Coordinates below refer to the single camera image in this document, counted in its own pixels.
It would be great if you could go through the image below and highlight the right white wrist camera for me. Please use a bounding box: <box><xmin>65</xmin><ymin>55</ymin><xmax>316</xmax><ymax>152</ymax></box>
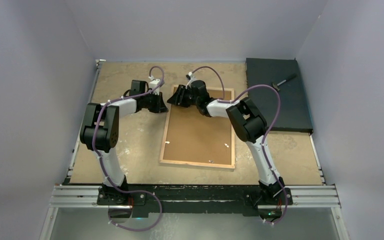
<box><xmin>185</xmin><ymin>71</ymin><xmax>197</xmax><ymax>88</ymax></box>

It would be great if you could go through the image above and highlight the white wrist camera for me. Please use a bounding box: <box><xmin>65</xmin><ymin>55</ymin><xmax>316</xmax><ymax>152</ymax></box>
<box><xmin>185</xmin><ymin>71</ymin><xmax>197</xmax><ymax>88</ymax></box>
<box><xmin>148</xmin><ymin>75</ymin><xmax>165</xmax><ymax>96</ymax></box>

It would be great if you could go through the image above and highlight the black foam block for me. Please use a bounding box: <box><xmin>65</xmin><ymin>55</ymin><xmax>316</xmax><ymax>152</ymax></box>
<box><xmin>245</xmin><ymin>58</ymin><xmax>314</xmax><ymax>134</ymax></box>

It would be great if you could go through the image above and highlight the purple cable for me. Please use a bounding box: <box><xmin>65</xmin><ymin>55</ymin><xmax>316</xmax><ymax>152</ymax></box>
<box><xmin>91</xmin><ymin>65</ymin><xmax>166</xmax><ymax>232</ymax></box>
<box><xmin>189</xmin><ymin>65</ymin><xmax>290</xmax><ymax>227</ymax></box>

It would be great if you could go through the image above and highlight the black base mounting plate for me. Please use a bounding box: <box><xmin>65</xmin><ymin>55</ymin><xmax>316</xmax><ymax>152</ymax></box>
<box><xmin>96</xmin><ymin>183</ymin><xmax>294</xmax><ymax>219</ymax></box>

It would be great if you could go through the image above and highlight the aluminium rail frame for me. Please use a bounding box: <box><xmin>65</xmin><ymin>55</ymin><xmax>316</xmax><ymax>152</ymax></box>
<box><xmin>38</xmin><ymin>58</ymin><xmax>351</xmax><ymax>240</ymax></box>

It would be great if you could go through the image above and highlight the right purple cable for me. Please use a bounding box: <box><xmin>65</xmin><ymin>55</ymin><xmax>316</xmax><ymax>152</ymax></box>
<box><xmin>189</xmin><ymin>65</ymin><xmax>290</xmax><ymax>227</ymax></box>

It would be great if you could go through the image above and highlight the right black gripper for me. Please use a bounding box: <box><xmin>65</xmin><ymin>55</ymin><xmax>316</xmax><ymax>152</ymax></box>
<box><xmin>167</xmin><ymin>84</ymin><xmax>200</xmax><ymax>108</ymax></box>

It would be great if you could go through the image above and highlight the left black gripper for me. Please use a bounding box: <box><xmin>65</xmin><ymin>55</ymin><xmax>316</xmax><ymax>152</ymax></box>
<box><xmin>141</xmin><ymin>91</ymin><xmax>168</xmax><ymax>114</ymax></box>

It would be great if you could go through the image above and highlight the white wooden picture frame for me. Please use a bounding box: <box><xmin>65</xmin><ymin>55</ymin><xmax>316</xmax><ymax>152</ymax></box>
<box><xmin>159</xmin><ymin>85</ymin><xmax>236</xmax><ymax>171</ymax></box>

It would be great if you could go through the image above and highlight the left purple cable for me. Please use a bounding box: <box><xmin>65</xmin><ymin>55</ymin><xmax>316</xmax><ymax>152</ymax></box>
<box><xmin>91</xmin><ymin>65</ymin><xmax>166</xmax><ymax>232</ymax></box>

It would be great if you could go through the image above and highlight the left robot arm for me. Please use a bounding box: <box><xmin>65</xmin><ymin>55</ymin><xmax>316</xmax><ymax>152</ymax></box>
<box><xmin>79</xmin><ymin>78</ymin><xmax>168</xmax><ymax>205</ymax></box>

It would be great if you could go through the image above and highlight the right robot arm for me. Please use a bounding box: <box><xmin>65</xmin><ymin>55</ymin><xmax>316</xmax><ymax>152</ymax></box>
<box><xmin>167</xmin><ymin>80</ymin><xmax>288</xmax><ymax>204</ymax></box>

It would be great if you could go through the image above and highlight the small hammer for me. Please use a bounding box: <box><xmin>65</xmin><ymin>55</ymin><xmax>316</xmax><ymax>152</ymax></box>
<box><xmin>271</xmin><ymin>73</ymin><xmax>298</xmax><ymax>92</ymax></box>

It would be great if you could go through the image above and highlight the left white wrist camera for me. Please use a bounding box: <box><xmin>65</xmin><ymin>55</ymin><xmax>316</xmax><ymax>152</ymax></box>
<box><xmin>148</xmin><ymin>75</ymin><xmax>165</xmax><ymax>96</ymax></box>

